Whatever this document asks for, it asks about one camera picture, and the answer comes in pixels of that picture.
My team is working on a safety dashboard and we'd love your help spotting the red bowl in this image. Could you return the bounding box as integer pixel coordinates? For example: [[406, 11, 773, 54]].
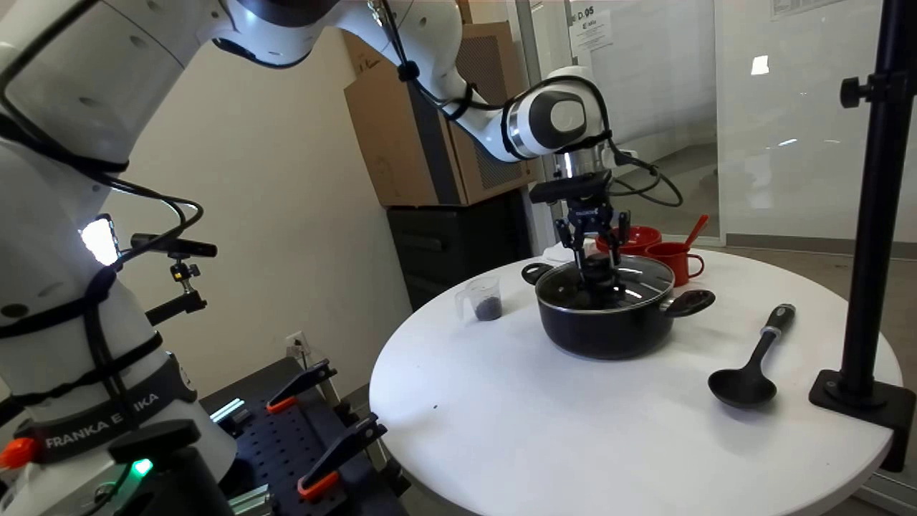
[[594, 226, 661, 256]]

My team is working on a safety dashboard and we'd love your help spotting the black plastic ladle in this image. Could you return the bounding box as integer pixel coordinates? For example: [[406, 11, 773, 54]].
[[707, 303, 796, 408]]

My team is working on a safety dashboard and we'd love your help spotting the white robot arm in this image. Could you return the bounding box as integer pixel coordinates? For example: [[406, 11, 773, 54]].
[[0, 0, 611, 516]]

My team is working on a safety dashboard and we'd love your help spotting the red spoon in mug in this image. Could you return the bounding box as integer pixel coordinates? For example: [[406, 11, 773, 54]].
[[686, 214, 711, 249]]

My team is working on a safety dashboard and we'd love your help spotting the black storage crate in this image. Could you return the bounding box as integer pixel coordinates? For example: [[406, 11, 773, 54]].
[[386, 189, 529, 308]]

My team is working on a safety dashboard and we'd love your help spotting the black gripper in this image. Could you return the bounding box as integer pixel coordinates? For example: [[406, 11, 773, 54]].
[[529, 171, 630, 277]]

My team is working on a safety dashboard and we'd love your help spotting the white cloth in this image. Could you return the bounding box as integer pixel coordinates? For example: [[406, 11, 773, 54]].
[[542, 240, 595, 265]]

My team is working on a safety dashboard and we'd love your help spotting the clear plastic jar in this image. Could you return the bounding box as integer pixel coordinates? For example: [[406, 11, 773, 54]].
[[468, 282, 505, 320]]

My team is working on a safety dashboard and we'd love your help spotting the black cooking pot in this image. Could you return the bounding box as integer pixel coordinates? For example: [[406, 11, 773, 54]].
[[537, 277, 717, 358]]

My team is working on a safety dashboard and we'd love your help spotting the glass pot lid black knob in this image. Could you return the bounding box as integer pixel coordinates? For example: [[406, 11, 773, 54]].
[[521, 256, 673, 313]]

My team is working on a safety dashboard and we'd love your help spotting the red mug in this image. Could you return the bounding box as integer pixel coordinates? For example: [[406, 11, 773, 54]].
[[650, 243, 704, 286]]

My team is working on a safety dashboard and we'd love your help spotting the black camera stand pole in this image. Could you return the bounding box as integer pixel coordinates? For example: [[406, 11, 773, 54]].
[[809, 0, 917, 472]]

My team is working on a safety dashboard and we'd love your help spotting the black orange clamp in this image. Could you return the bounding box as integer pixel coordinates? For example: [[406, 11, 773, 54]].
[[294, 416, 386, 501], [264, 362, 339, 414]]

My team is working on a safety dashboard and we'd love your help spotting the side camera on mount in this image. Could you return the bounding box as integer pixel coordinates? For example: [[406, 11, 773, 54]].
[[131, 232, 217, 325]]

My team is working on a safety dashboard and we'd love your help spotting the cardboard boxes stack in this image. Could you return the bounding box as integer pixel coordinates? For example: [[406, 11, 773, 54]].
[[345, 24, 534, 206]]

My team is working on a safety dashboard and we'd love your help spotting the wall power outlet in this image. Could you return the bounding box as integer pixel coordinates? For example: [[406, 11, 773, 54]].
[[284, 330, 307, 358]]

